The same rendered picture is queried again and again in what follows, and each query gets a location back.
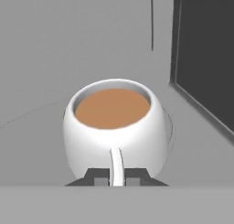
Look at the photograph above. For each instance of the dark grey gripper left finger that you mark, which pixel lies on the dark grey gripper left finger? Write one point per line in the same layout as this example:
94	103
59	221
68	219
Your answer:
97	176

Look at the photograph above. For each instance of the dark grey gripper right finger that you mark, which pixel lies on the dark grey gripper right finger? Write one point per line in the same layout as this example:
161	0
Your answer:
137	176

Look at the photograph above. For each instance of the white cup of tea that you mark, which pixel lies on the white cup of tea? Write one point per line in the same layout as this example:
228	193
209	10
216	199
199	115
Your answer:
128	142

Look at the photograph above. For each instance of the dark grey appliance door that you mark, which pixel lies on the dark grey appliance door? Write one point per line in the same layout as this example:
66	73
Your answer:
207	51

